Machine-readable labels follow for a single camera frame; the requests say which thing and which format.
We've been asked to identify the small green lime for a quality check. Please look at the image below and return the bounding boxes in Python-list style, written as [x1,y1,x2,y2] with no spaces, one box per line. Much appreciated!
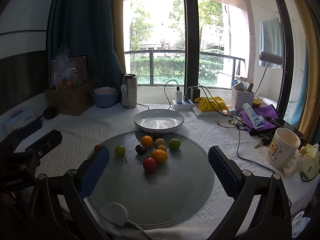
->
[114,145,126,157]

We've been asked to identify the white desk lamp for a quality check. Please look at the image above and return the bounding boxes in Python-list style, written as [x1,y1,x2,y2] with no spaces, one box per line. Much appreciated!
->
[253,51,284,97]

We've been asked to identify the round grey glass mat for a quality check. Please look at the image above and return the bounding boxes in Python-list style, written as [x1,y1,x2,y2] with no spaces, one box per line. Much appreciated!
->
[89,131,214,229]

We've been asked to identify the large green lime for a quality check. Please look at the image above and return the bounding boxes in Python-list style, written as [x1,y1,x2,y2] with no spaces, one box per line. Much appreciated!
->
[169,138,181,151]

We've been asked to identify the small red cherry tomato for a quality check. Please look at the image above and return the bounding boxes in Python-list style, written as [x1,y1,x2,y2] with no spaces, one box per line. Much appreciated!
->
[94,144,101,152]

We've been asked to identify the black charger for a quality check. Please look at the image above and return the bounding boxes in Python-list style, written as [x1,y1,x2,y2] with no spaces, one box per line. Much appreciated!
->
[190,87,201,103]

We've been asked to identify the black cable across table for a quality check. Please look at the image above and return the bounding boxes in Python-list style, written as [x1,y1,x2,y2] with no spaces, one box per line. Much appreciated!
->
[185,84,277,174]

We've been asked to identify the tablet screen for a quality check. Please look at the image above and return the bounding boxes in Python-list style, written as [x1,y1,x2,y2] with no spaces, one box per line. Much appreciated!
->
[49,55,88,88]

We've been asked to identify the round orange kumquat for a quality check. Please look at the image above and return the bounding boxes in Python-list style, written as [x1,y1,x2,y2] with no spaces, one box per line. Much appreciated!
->
[140,135,153,148]

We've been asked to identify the black charger cable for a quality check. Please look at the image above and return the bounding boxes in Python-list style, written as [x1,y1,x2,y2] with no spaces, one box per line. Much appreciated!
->
[164,79,179,110]

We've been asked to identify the white charger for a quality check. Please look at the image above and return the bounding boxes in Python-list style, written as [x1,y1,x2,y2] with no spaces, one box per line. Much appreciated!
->
[175,86,183,103]

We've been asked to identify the white bear mug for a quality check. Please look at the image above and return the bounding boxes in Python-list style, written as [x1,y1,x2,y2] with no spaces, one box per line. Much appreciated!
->
[266,128,302,177]

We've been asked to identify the hanging light blue towel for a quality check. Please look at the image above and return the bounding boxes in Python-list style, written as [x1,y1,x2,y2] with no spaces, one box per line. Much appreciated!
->
[259,17,284,57]

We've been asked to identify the purple cloth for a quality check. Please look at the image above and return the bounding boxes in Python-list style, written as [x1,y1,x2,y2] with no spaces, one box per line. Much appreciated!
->
[239,104,279,133]

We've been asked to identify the white tissue pack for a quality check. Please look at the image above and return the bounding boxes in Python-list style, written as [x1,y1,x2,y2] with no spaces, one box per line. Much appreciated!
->
[192,107,236,116]

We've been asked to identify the dark cherry with stem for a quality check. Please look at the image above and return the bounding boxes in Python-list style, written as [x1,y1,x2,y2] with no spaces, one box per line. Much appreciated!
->
[125,144,147,163]

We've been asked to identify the stainless steel tumbler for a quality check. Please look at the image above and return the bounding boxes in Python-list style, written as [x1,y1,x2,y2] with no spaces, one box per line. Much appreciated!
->
[121,74,137,109]

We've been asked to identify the black computer mouse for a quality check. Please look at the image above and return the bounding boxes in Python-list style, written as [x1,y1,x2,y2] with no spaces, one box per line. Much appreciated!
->
[43,106,59,120]

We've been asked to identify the yellow duck bag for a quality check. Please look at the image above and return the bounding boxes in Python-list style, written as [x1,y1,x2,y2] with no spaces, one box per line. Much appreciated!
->
[195,96,228,112]

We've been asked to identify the blue tissue box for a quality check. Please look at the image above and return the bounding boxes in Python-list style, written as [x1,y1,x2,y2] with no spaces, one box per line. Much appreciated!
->
[3,107,36,134]

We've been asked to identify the white round puck device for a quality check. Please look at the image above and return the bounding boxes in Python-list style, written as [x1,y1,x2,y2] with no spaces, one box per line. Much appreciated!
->
[99,202,129,227]

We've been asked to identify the oval orange kumquat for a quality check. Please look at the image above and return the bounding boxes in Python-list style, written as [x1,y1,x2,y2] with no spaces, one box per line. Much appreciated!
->
[151,150,168,164]

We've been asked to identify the white perforated basket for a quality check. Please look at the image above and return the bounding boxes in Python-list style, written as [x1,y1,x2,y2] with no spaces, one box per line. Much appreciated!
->
[231,88,254,109]

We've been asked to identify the cardboard box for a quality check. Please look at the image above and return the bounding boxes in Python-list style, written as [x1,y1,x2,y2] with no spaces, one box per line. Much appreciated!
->
[44,81,95,116]

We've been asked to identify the blue bowl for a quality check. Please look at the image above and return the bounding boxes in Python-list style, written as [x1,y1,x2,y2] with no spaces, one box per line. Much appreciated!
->
[90,89,119,108]

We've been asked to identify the keys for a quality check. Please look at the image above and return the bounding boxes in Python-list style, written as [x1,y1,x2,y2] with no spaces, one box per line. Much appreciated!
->
[254,135,272,148]

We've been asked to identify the white ceramic plate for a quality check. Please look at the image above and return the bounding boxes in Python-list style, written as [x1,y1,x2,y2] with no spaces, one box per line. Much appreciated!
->
[133,109,184,134]

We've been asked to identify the white pink inner bowl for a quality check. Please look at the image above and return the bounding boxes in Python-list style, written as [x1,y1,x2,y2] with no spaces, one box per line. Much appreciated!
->
[94,87,117,95]

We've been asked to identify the white power strip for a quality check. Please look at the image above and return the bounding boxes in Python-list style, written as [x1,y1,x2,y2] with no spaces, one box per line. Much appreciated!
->
[172,100,198,111]

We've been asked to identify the plastic bag of fruit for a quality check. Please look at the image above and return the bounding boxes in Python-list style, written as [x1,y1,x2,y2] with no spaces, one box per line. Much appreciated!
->
[53,45,81,90]

